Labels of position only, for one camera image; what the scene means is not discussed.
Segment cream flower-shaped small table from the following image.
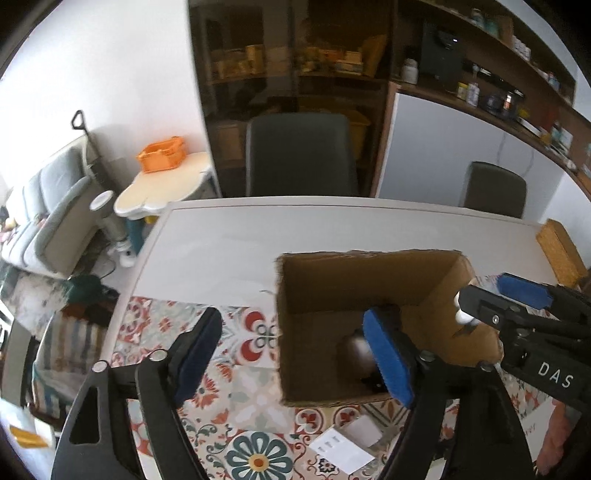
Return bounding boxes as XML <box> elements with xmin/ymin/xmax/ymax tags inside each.
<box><xmin>113</xmin><ymin>151</ymin><xmax>221</xmax><ymax>257</ymax></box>

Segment wooden wall shelves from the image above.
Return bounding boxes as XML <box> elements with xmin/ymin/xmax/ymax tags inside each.
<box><xmin>392</xmin><ymin>0</ymin><xmax>591</xmax><ymax>185</ymax></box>

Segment grey sofa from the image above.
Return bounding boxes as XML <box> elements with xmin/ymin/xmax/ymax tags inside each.
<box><xmin>0</xmin><ymin>145</ymin><xmax>100</xmax><ymax>278</ymax></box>

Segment person's right forearm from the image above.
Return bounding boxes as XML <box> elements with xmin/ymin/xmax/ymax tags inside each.
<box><xmin>536</xmin><ymin>399</ymin><xmax>591</xmax><ymax>476</ymax></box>

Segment white counter cabinet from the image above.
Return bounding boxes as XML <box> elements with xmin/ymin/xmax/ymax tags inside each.
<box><xmin>376</xmin><ymin>83</ymin><xmax>591</xmax><ymax>227</ymax></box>

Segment black upright vacuum cleaner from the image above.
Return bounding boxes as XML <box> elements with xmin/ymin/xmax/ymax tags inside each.
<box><xmin>71</xmin><ymin>110</ymin><xmax>116</xmax><ymax>195</ymax></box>

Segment patterned floral table runner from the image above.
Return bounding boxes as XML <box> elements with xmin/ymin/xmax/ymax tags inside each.
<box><xmin>111</xmin><ymin>295</ymin><xmax>555</xmax><ymax>480</ymax></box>

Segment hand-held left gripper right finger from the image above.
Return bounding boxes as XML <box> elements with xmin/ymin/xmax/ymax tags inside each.
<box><xmin>362</xmin><ymin>305</ymin><xmax>539</xmax><ymax>480</ymax></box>

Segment narrow dark grey chair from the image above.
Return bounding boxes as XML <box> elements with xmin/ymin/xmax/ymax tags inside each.
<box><xmin>463</xmin><ymin>161</ymin><xmax>527</xmax><ymax>219</ymax></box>

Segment brown cardboard box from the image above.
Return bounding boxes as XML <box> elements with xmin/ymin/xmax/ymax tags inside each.
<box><xmin>276</xmin><ymin>249</ymin><xmax>504</xmax><ymax>408</ymax></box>

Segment woven wicker box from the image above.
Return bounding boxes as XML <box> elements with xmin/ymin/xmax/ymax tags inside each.
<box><xmin>536</xmin><ymin>219</ymin><xmax>588</xmax><ymax>288</ymax></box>

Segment green floor object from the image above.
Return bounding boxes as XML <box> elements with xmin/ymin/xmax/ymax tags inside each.
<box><xmin>62</xmin><ymin>274</ymin><xmax>106</xmax><ymax>308</ymax></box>

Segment orange plastic crate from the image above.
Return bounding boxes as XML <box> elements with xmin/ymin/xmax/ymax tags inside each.
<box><xmin>137</xmin><ymin>136</ymin><xmax>187</xmax><ymax>173</ymax></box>

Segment striped cloth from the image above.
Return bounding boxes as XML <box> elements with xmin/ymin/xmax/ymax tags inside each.
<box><xmin>28</xmin><ymin>314</ymin><xmax>108</xmax><ymax>416</ymax></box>

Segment dark glass cabinet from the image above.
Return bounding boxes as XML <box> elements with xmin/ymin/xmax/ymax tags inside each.
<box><xmin>187</xmin><ymin>0</ymin><xmax>398</xmax><ymax>199</ymax></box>

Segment wide dark grey chair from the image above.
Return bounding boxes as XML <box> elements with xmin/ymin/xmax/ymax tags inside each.
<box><xmin>246</xmin><ymin>113</ymin><xmax>360</xmax><ymax>198</ymax></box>

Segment white round floor appliance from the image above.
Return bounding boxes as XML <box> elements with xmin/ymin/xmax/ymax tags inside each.
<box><xmin>90</xmin><ymin>190</ymin><xmax>132</xmax><ymax>268</ymax></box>

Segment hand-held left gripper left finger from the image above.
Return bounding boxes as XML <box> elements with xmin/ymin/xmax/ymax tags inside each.
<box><xmin>51</xmin><ymin>306</ymin><xmax>223</xmax><ymax>480</ymax></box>

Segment white flat card packet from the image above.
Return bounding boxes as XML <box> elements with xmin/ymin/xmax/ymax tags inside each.
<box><xmin>309</xmin><ymin>427</ymin><xmax>376</xmax><ymax>474</ymax></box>

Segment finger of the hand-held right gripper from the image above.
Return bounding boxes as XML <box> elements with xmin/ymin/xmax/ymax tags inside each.
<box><xmin>457</xmin><ymin>286</ymin><xmax>561</xmax><ymax>334</ymax></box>
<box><xmin>498</xmin><ymin>273</ymin><xmax>591</xmax><ymax>324</ymax></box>

